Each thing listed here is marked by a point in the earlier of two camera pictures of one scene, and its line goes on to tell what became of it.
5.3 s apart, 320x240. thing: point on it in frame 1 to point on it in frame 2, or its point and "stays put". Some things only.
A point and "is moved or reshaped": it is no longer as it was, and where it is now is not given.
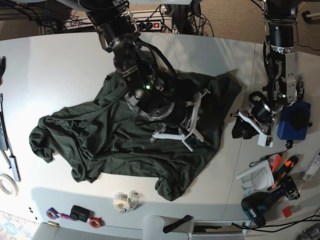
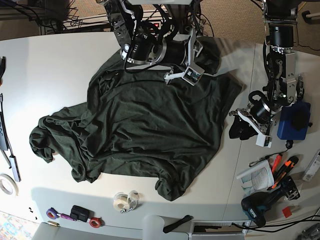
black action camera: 80,213 stays put
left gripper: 186,113 to 192,72
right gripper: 258,120 stays put
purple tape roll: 52,214 stays put
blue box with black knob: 294,121 stays put
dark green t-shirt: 102,139 is moved or reshaped
